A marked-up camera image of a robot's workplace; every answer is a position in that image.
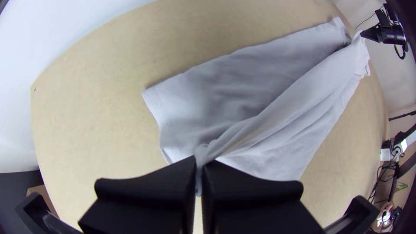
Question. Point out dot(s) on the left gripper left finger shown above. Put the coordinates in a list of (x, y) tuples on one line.
[(146, 204)]

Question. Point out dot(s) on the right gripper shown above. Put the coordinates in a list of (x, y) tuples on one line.
[(391, 31)]

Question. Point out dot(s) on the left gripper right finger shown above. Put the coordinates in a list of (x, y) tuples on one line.
[(253, 208)]

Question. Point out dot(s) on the grey t-shirt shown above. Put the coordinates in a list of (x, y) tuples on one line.
[(243, 107)]

